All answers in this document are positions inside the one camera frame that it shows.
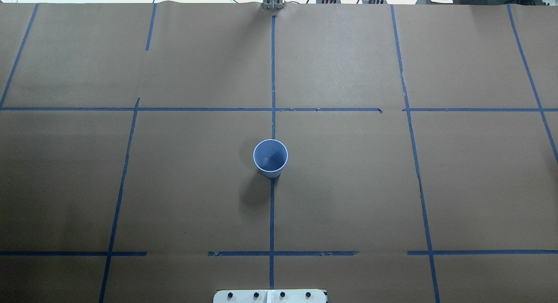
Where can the white pillar with base plate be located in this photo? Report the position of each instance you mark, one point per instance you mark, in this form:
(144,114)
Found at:
(271,296)

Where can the light blue ribbed cup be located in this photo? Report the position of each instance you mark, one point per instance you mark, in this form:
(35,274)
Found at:
(270,157)

